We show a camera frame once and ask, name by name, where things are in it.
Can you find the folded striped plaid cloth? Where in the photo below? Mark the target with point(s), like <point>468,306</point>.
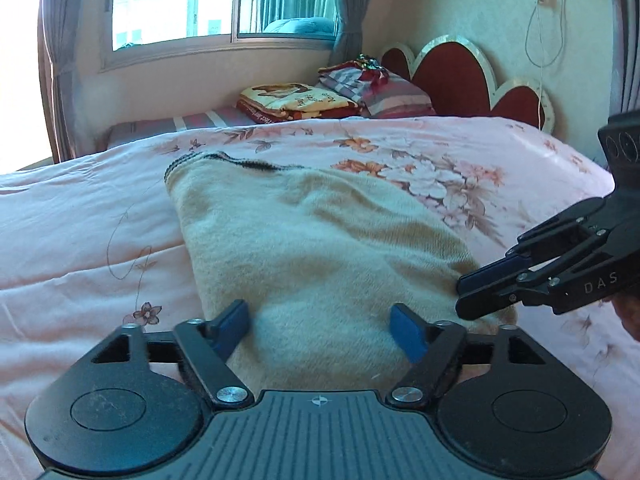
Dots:
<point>345,80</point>

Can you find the pink floral duvet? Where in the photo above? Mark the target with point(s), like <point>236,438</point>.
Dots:
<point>75,220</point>

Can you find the sliding glass window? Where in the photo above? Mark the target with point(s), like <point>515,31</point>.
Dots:
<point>175,5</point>

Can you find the red heart-shaped headboard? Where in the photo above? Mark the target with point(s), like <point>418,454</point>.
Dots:
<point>450,70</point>

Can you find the teal quilt outside window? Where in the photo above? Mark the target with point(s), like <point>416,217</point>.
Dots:
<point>300,27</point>

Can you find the pink striped pillow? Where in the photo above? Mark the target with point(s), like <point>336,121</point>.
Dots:
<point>400,97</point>

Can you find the shiny red green decoration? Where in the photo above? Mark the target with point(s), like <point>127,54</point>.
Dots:
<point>370,66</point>

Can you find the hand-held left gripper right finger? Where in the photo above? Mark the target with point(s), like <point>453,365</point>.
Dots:
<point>407,330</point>

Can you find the red striped bed sheet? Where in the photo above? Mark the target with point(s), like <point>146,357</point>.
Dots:
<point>200,122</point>

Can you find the folded yellow red printed blanket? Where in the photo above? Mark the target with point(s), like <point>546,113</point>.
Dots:
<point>295,102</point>

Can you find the cream knit sweater black stripes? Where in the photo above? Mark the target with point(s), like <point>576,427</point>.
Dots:
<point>320,255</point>

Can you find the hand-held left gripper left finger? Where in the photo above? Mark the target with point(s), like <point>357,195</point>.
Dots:
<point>234,319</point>

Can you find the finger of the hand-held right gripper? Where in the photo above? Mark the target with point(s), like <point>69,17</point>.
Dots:
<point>492,272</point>
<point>487,302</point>

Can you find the grey curtain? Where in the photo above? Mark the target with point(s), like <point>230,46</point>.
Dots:
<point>65,50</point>
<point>350,5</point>

